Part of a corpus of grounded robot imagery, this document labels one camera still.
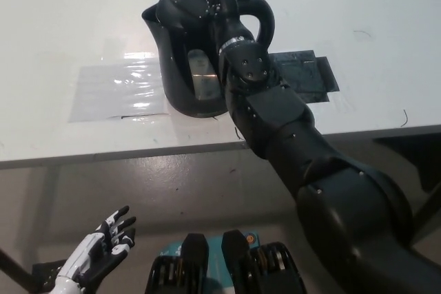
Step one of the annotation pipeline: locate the clear plastic sheet patch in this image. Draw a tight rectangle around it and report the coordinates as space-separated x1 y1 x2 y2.
67 51 171 124

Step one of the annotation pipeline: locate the black electric kettle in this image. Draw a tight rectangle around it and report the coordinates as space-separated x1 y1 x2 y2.
141 0 277 119

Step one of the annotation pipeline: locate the black table leg frame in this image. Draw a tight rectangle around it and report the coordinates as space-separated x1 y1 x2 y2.
373 134 441 250

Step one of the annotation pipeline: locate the large black tape patch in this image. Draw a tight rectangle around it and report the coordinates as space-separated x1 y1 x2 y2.
267 49 342 104

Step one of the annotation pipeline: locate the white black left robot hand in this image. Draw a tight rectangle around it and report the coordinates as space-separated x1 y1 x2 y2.
56 205 138 284

